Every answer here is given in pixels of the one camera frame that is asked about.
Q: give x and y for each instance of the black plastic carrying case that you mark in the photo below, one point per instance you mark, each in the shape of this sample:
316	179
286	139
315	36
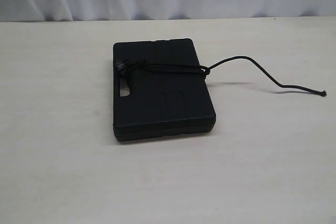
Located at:
159	90

